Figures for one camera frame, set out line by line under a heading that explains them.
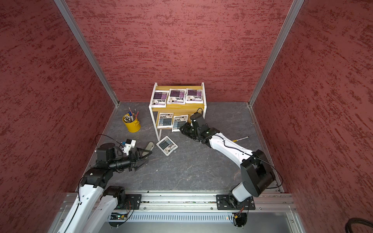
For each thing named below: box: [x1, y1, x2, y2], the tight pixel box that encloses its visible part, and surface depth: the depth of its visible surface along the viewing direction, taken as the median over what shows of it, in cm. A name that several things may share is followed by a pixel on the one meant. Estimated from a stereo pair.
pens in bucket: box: [123, 106, 140, 123], surface depth 100 cm
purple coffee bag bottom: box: [185, 88, 204, 104], surface depth 78 cm
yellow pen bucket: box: [121, 113, 141, 134], surface depth 100 cm
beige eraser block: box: [142, 141, 155, 155], surface depth 94 cm
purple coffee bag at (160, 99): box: [151, 90, 170, 108], surface depth 77 cm
